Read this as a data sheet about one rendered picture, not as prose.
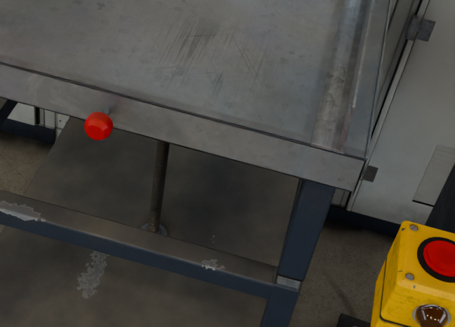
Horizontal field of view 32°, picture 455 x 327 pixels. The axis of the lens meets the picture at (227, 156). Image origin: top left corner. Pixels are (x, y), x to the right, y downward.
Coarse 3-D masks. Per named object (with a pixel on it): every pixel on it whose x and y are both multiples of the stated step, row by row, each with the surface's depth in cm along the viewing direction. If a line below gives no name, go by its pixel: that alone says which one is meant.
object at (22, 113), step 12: (24, 108) 192; (36, 108) 192; (12, 120) 198; (24, 120) 194; (36, 120) 195; (48, 120) 195; (12, 132) 201; (24, 132) 200; (36, 132) 199; (48, 132) 198
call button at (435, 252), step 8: (440, 240) 72; (424, 248) 71; (432, 248) 71; (440, 248) 71; (448, 248) 71; (424, 256) 70; (432, 256) 70; (440, 256) 70; (448, 256) 70; (432, 264) 70; (440, 264) 69; (448, 264) 70; (440, 272) 69; (448, 272) 69
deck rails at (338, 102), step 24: (360, 0) 114; (360, 24) 109; (336, 48) 104; (360, 48) 99; (336, 72) 100; (360, 72) 90; (336, 96) 97; (336, 120) 94; (312, 144) 90; (336, 144) 91
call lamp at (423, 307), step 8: (424, 304) 69; (432, 304) 69; (416, 312) 70; (424, 312) 69; (432, 312) 68; (440, 312) 68; (448, 312) 69; (416, 320) 70; (424, 320) 69; (432, 320) 68; (440, 320) 68; (448, 320) 69
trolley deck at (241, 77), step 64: (0, 0) 102; (64, 0) 104; (128, 0) 106; (192, 0) 108; (256, 0) 110; (320, 0) 113; (384, 0) 115; (0, 64) 93; (64, 64) 95; (128, 64) 96; (192, 64) 98; (256, 64) 100; (320, 64) 102; (128, 128) 95; (192, 128) 93; (256, 128) 91
